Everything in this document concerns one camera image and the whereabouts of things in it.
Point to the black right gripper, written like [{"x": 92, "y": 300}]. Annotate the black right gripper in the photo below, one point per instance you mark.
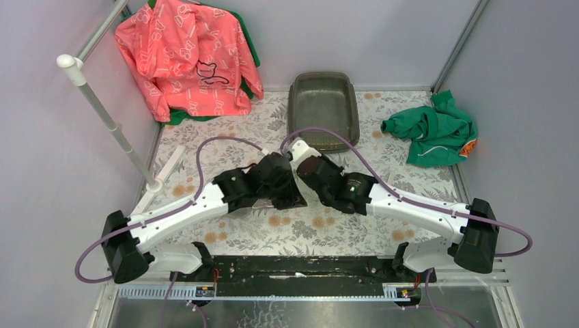
[{"x": 332, "y": 165}]

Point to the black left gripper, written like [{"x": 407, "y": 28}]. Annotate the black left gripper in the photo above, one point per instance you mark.
[{"x": 284, "y": 190}]

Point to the metal litter scoop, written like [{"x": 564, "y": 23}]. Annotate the metal litter scoop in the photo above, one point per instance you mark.
[{"x": 244, "y": 212}]

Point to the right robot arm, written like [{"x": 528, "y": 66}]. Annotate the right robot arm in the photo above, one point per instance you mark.
[{"x": 470, "y": 244}]

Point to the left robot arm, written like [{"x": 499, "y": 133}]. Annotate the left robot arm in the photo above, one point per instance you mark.
[{"x": 135, "y": 244}]

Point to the grey plastic litter box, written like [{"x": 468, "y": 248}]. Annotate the grey plastic litter box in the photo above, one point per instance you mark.
[{"x": 326, "y": 100}]

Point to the floral patterned mat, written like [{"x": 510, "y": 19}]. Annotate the floral patterned mat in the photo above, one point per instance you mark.
[{"x": 235, "y": 141}]

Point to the crumpled green garment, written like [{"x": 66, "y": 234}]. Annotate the crumpled green garment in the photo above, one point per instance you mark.
[{"x": 440, "y": 134}]

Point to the pink hooded jacket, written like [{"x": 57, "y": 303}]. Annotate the pink hooded jacket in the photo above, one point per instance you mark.
[{"x": 190, "y": 59}]

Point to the white clothes rack pole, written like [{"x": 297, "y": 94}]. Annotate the white clothes rack pole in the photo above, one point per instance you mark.
[{"x": 154, "y": 183}]

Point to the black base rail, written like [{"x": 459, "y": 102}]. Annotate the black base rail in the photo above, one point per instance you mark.
[{"x": 302, "y": 277}]

